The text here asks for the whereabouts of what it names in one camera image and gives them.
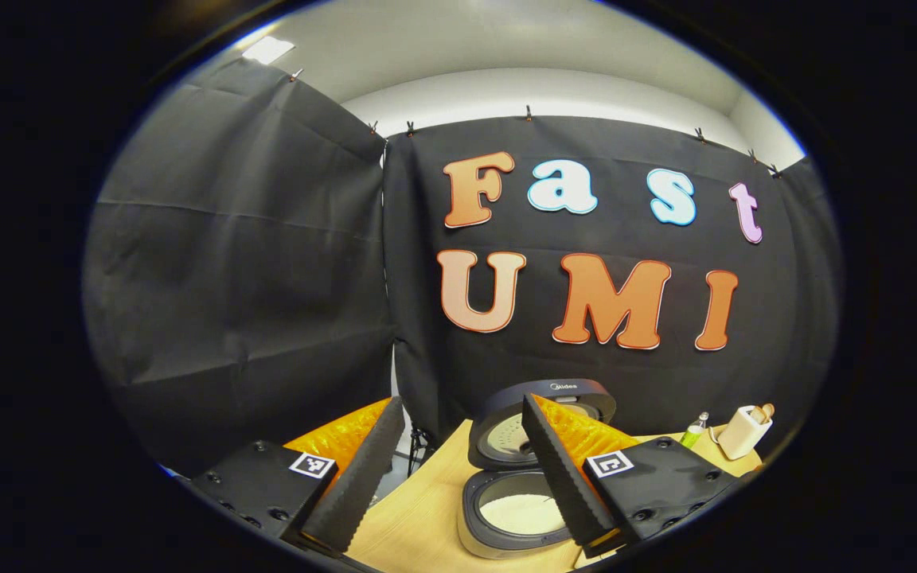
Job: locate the green drink bottle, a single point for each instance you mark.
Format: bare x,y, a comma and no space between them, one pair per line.
693,436

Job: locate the white toaster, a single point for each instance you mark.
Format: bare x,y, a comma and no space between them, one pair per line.
737,438

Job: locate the black rice cooker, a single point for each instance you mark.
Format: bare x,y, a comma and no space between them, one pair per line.
478,509

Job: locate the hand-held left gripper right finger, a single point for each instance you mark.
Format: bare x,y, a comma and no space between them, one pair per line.
562,477

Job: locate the black backdrop cloth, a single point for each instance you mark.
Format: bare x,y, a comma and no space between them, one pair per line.
267,278

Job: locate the black stand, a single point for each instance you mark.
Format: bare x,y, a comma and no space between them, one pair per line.
415,442

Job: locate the toast bread slice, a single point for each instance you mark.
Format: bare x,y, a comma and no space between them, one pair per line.
768,411
757,415

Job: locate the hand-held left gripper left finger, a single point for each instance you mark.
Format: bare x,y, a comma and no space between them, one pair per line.
363,477

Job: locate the ceiling light panel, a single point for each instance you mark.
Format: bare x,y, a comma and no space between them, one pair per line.
267,50

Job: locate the white rice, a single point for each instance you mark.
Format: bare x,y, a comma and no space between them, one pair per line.
522,513

